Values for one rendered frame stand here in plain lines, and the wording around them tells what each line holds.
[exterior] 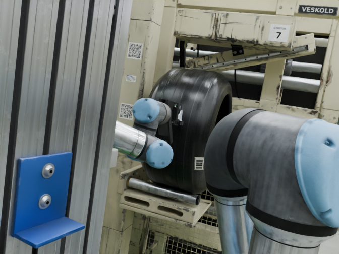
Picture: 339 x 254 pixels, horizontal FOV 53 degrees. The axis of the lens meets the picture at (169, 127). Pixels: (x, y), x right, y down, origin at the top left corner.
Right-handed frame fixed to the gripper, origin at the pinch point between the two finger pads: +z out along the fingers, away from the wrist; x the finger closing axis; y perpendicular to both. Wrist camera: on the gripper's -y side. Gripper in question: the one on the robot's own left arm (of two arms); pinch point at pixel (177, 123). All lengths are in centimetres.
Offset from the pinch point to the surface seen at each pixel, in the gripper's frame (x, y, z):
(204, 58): 10, 38, 57
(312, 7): -41, 75, 70
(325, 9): -48, 75, 70
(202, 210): -9, -39, 35
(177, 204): -1.0, -35.3, 17.3
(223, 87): -12.0, 18.5, 17.7
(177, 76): 7.3, 19.6, 10.7
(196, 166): -9.3, -15.8, 5.6
